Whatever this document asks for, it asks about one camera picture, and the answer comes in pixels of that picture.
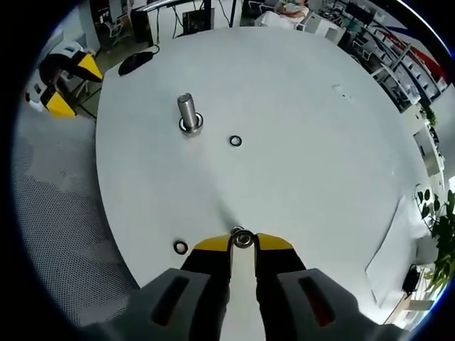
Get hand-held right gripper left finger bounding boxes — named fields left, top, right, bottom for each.
left=88, top=234, right=234, bottom=341

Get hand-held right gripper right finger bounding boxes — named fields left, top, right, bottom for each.
left=252, top=232, right=392, bottom=341

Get large steel threaded stud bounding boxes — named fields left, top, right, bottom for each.
left=176, top=92, right=204, bottom=135

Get large steel washer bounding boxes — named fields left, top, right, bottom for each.
left=178, top=113, right=205, bottom=135

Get black computer mouse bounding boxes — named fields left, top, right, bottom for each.
left=117, top=52, right=153, bottom=76

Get grey mesh chair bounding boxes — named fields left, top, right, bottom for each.
left=12, top=117, right=143, bottom=328

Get white paper sheet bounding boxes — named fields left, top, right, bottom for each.
left=365, top=193, right=434, bottom=308

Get black computer tower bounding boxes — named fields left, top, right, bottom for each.
left=181, top=9, right=215, bottom=36

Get small black box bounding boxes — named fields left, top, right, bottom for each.
left=401, top=263, right=420, bottom=294

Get large potted green plant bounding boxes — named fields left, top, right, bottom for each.
left=414, top=188, right=455, bottom=296

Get long white cabinet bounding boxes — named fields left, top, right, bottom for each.
left=412, top=126, right=445, bottom=178

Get small potted green plant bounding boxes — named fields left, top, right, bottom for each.
left=422, top=104, right=439, bottom=127

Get white rolling cabinet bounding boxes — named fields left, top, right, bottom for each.
left=301, top=16, right=344, bottom=40

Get shelves with white bins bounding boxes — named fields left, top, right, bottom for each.
left=369, top=24, right=449, bottom=114

